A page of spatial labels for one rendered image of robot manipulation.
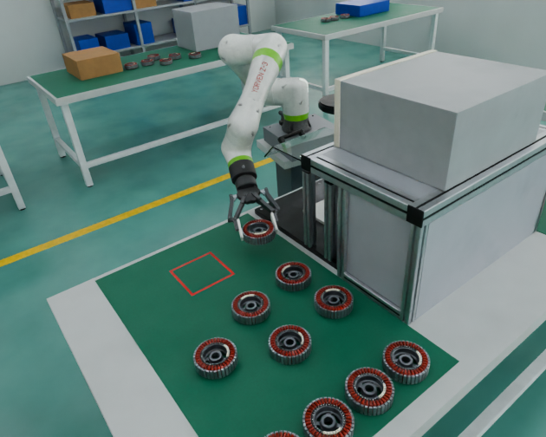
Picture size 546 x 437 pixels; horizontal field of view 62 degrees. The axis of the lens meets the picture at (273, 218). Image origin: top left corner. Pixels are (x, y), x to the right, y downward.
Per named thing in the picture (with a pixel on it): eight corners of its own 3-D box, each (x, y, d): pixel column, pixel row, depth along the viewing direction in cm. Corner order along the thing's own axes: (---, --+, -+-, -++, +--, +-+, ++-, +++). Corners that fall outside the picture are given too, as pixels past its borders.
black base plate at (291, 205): (255, 213, 178) (254, 208, 177) (368, 163, 209) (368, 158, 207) (339, 271, 145) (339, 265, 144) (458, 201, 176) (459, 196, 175)
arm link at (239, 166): (228, 159, 157) (254, 155, 159) (229, 178, 168) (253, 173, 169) (231, 174, 155) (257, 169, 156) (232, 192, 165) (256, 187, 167)
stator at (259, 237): (239, 230, 156) (238, 221, 154) (271, 224, 158) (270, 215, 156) (245, 249, 147) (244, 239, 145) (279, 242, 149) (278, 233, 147)
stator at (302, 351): (272, 368, 115) (270, 359, 113) (266, 335, 124) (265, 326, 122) (315, 362, 116) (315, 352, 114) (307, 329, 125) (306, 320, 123)
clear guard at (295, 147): (263, 157, 161) (263, 141, 157) (315, 138, 172) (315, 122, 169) (327, 190, 138) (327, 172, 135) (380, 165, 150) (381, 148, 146)
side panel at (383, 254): (336, 276, 144) (338, 186, 126) (343, 271, 145) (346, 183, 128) (407, 325, 124) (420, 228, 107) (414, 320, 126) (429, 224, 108)
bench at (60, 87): (55, 156, 426) (26, 75, 385) (247, 99, 531) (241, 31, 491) (85, 191, 364) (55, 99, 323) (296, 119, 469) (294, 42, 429)
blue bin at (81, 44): (73, 52, 683) (68, 37, 671) (91, 48, 696) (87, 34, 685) (82, 56, 654) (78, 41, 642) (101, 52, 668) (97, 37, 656)
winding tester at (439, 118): (334, 146, 138) (334, 78, 127) (425, 109, 159) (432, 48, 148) (444, 192, 111) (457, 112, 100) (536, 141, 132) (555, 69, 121)
